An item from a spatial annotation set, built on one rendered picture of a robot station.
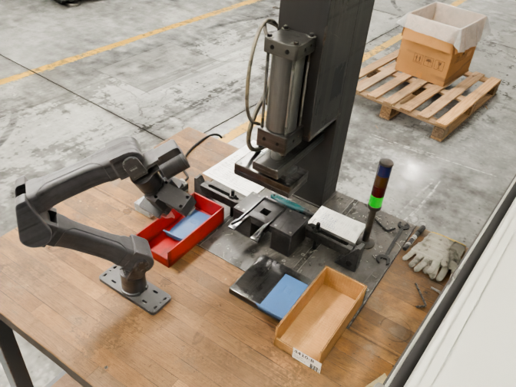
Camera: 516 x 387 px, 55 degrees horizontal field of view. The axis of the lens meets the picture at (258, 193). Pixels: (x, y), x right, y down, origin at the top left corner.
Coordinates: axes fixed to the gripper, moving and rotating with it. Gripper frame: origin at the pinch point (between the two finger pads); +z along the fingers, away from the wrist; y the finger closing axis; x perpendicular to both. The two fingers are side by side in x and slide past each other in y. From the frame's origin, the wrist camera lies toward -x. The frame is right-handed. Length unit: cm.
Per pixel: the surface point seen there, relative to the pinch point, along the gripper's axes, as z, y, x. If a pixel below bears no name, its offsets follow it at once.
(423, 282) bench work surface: 37, 23, -57
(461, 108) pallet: 243, 228, -4
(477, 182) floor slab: 220, 159, -43
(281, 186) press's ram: 8.4, 20.8, -17.3
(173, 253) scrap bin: 13.4, -8.3, 1.1
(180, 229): 22.0, -0.2, 8.8
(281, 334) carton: 14.6, -11.1, -35.9
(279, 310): 16.7, -6.3, -31.7
